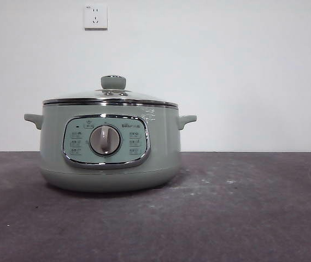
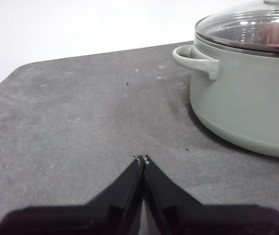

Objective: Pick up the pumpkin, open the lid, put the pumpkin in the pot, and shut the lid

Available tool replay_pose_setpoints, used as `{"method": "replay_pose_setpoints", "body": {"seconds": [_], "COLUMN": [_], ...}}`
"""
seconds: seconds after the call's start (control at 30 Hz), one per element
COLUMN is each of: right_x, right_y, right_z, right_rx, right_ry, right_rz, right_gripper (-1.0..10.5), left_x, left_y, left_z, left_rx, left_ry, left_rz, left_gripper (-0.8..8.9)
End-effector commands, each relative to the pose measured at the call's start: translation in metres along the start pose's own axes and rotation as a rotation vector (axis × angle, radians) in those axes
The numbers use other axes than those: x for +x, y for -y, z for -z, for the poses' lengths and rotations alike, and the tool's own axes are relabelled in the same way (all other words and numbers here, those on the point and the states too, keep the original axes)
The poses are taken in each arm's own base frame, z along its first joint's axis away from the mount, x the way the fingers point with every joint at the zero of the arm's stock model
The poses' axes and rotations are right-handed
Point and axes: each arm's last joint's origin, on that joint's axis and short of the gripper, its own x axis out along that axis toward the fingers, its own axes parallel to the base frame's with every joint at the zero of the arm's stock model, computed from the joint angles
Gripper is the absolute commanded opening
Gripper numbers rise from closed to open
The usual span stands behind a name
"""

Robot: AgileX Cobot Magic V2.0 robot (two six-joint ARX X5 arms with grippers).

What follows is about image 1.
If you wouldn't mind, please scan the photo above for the glass lid with green knob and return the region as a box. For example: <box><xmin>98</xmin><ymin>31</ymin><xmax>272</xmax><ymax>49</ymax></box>
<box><xmin>42</xmin><ymin>74</ymin><xmax>179</xmax><ymax>106</ymax></box>

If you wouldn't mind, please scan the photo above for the pale green electric pot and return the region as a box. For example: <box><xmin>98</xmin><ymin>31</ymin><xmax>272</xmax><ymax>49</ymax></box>
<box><xmin>23</xmin><ymin>104</ymin><xmax>198</xmax><ymax>193</ymax></box>

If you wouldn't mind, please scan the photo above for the white wall socket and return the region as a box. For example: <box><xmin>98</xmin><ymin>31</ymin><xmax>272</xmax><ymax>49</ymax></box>
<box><xmin>83</xmin><ymin>4</ymin><xmax>109</xmax><ymax>31</ymax></box>

